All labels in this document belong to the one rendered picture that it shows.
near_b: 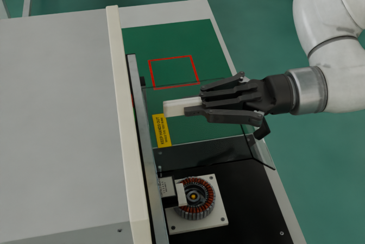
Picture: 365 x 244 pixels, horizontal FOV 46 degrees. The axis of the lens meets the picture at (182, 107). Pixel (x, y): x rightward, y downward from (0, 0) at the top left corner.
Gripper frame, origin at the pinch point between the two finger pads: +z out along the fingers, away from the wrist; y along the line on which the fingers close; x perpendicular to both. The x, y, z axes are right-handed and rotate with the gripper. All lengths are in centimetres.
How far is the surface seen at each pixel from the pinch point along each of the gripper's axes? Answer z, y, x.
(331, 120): -99, 86, -118
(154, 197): 7.4, -13.8, -6.9
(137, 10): 1, 98, -43
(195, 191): -4.3, 5.0, -37.4
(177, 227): 1.6, -2.8, -40.2
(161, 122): 3.3, 7.5, -11.8
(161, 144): 4.1, 1.5, -11.8
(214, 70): -22, 56, -43
